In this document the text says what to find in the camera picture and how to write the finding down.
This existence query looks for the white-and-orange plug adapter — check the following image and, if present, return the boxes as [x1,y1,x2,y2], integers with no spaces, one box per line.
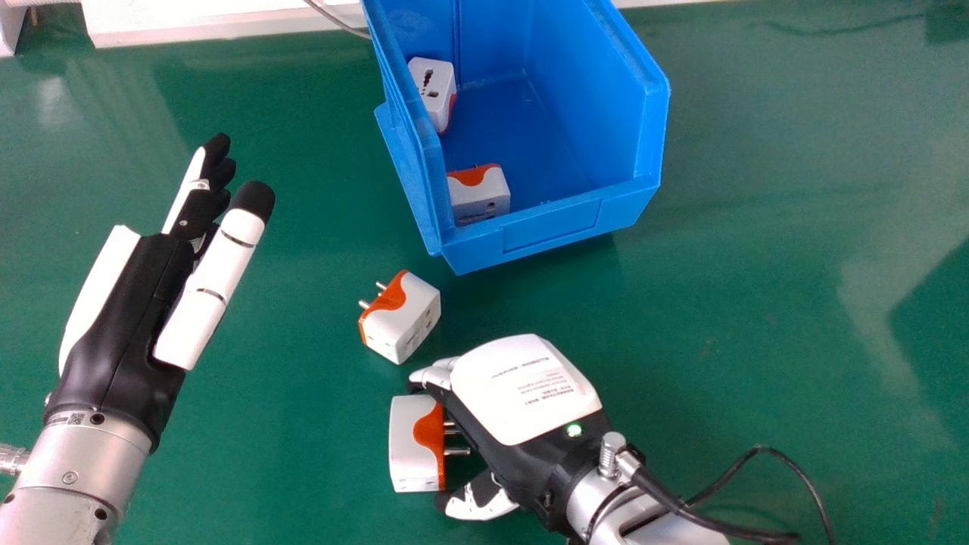
[407,57,458,134]
[357,269,442,366]
[447,163,512,226]
[388,394,472,494]

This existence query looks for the blue plastic bin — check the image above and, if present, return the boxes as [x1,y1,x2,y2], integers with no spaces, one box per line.
[360,0,671,276]

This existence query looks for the grey cable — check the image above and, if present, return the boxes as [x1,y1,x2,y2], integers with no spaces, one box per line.
[304,0,372,40]

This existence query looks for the white cable duct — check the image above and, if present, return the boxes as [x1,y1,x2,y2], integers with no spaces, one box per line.
[79,0,372,49]

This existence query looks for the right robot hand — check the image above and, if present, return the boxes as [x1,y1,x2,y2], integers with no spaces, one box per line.
[409,334,646,540]

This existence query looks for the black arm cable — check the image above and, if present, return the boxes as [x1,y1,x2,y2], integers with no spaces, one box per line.
[632,447,835,545]

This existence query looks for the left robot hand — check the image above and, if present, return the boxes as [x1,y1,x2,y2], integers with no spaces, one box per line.
[43,133,276,455]

